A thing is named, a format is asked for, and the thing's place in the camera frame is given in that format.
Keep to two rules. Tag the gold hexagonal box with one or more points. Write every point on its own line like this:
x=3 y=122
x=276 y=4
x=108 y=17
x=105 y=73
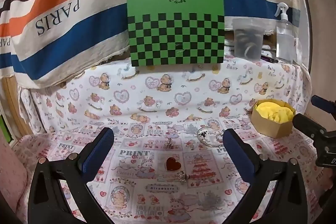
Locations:
x=273 y=127

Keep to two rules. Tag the green checkered tissue box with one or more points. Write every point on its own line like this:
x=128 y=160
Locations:
x=176 y=31

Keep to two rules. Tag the clear plastic cup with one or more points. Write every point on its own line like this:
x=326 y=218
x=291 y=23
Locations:
x=248 y=39

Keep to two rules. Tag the yellow cloth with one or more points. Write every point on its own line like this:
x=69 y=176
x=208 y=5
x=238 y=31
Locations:
x=275 y=110

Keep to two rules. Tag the striped printed towel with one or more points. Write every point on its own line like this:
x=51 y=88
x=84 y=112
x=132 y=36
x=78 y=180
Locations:
x=78 y=8

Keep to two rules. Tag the silver charm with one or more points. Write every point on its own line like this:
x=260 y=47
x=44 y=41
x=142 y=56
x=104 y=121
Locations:
x=183 y=176

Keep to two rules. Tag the pink cushion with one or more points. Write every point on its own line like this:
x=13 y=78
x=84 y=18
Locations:
x=13 y=174

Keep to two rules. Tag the small silver earring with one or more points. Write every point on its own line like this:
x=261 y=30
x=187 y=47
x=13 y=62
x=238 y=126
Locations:
x=169 y=144

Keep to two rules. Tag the bear printed cloth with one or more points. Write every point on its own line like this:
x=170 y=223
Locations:
x=162 y=108

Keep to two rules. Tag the clear spray bottle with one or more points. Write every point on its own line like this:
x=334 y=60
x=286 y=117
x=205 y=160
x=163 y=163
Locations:
x=284 y=37

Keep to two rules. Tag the red heart brooch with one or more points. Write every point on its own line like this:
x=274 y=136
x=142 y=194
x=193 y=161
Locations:
x=173 y=163

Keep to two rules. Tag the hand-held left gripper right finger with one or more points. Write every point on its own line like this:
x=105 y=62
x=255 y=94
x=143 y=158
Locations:
x=237 y=151

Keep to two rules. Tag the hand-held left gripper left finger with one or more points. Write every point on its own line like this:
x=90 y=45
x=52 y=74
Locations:
x=95 y=151

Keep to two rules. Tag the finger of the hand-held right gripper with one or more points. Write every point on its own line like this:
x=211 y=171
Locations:
x=308 y=125
x=323 y=103

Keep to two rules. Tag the wooden bed frame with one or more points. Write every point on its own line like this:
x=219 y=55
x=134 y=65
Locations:
x=9 y=106

